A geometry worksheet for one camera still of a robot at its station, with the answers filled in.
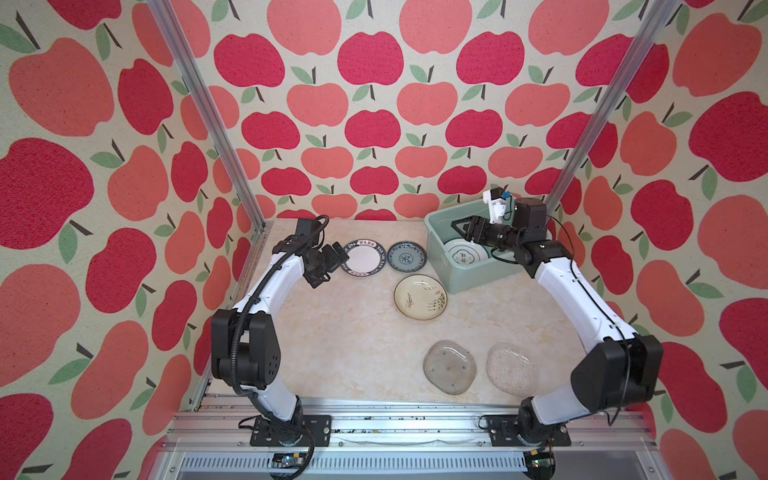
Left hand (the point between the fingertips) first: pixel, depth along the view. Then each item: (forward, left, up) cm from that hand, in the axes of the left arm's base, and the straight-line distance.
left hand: (345, 265), depth 90 cm
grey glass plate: (-26, -31, -15) cm, 43 cm away
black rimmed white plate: (+16, -5, -16) cm, 23 cm away
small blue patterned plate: (+16, -21, -15) cm, 30 cm away
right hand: (+2, -34, +16) cm, 38 cm away
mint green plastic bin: (-3, -35, -1) cm, 35 cm away
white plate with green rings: (+14, -42, -11) cm, 46 cm away
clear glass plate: (-26, -49, -15) cm, 57 cm away
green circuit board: (-47, +12, -17) cm, 51 cm away
